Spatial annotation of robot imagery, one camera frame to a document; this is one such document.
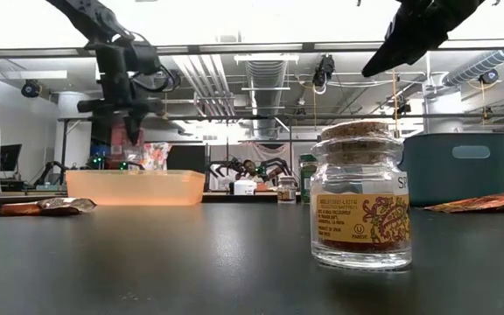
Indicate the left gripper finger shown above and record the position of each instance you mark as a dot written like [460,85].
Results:
[134,124]
[101,129]

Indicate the black overhead camera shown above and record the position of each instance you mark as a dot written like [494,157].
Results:
[323,70]

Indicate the blue plastic bin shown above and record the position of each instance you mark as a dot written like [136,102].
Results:
[453,184]

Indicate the orange red spice packet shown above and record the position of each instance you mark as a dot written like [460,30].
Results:
[484,202]

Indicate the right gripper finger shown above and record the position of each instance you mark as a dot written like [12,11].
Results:
[401,48]

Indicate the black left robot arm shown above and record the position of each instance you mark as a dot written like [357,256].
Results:
[90,17]

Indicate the brown silver spice packet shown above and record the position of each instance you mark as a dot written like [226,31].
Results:
[55,205]

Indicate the silver spiral duct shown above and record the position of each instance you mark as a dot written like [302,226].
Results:
[484,63]

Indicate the green-capped spice jar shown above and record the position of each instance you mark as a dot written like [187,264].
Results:
[306,179]

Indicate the ribbed ceiling duct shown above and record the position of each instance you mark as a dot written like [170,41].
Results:
[266,87]

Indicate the colourful patterned bag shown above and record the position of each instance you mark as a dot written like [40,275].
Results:
[156,155]

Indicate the white box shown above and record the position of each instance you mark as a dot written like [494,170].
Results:
[245,187]

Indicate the person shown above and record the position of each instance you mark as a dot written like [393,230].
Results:
[249,168]

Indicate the black computer monitor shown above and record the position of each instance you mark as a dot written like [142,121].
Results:
[7,157]

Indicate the orange plastic bin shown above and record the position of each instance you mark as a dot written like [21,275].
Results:
[134,188]

